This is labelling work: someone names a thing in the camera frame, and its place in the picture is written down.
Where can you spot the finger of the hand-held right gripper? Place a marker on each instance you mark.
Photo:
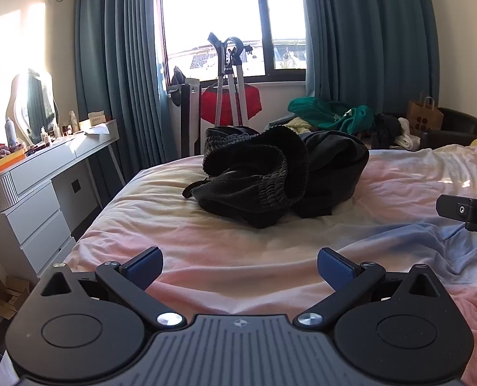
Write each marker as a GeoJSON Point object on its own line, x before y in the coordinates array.
{"type": "Point", "coordinates": [451, 205]}

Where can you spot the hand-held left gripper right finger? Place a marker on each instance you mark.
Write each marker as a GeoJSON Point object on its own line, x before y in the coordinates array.
{"type": "Point", "coordinates": [337, 269]}

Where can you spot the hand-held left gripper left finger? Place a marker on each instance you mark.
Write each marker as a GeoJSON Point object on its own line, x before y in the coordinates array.
{"type": "Point", "coordinates": [144, 268]}

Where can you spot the black pants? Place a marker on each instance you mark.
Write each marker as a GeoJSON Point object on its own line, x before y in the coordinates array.
{"type": "Point", "coordinates": [262, 169]}

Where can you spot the white cloth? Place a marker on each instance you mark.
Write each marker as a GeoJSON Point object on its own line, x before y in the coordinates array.
{"type": "Point", "coordinates": [407, 136]}

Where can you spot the black leather armchair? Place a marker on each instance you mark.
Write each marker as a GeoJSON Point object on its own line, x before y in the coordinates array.
{"type": "Point", "coordinates": [459, 122]}

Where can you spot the brown paper bag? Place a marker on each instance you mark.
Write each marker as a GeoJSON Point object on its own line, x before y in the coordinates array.
{"type": "Point", "coordinates": [423, 120]}

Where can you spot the dark clothing pile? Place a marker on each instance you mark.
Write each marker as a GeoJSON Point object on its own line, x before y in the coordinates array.
{"type": "Point", "coordinates": [385, 128]}

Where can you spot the white dresser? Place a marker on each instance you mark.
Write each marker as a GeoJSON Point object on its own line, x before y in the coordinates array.
{"type": "Point", "coordinates": [33, 209]}

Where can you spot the cardboard boxes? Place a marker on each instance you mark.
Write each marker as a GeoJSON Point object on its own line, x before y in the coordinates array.
{"type": "Point", "coordinates": [7, 299]}

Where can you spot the yellow knit blanket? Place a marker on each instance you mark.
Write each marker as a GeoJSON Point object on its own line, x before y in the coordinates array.
{"type": "Point", "coordinates": [296, 125]}

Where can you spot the green garment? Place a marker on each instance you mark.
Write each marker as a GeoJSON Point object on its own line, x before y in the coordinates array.
{"type": "Point", "coordinates": [326, 114]}

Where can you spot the tissue box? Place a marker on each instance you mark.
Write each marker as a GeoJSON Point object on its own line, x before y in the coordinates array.
{"type": "Point", "coordinates": [97, 118]}

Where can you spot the orange tray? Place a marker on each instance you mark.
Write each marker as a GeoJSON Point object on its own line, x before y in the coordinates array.
{"type": "Point", "coordinates": [1, 165]}

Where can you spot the red garment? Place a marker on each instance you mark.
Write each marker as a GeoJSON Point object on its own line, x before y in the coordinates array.
{"type": "Point", "coordinates": [250, 100]}

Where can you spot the grey spray bottle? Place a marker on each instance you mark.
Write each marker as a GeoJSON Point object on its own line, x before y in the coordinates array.
{"type": "Point", "coordinates": [10, 132]}

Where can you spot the arched mirror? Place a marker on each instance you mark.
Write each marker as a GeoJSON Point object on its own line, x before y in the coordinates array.
{"type": "Point", "coordinates": [37, 100]}

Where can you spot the garment steamer stand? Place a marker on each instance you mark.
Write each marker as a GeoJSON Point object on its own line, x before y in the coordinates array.
{"type": "Point", "coordinates": [232, 84]}

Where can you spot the window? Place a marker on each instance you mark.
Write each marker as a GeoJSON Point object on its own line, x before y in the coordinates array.
{"type": "Point", "coordinates": [206, 8]}

